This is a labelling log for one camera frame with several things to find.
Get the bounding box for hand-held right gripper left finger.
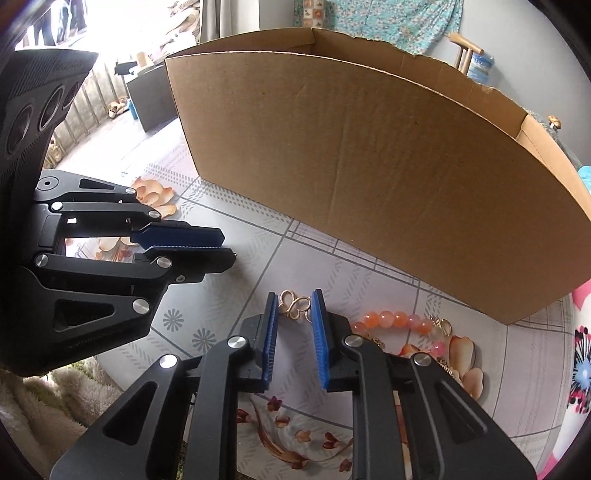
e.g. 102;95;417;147
50;292;280;480

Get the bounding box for teal floral hanging cloth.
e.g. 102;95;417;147
323;0;462;56

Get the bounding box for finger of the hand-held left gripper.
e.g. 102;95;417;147
16;248;237;377
34;168;226;248

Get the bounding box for dark cabinet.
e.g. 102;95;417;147
126;65;178;134

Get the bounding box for grey curtain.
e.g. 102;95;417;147
201;0;222;40

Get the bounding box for pink floral blanket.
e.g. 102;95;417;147
538;286;591;480

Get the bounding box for brown cardboard box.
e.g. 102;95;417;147
165;27;591;326

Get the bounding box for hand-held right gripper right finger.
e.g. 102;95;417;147
310;288;539;480

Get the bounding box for cream checked patterned box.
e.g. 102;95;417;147
302;0;326;31

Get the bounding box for metal balcony railing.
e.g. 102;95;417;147
44;69;134;162

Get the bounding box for large blue water bottle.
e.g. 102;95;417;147
468;52;495;84

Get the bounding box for wooden rack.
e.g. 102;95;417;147
450;32;485;75

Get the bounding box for orange bead bracelet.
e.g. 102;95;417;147
279;288;455;370

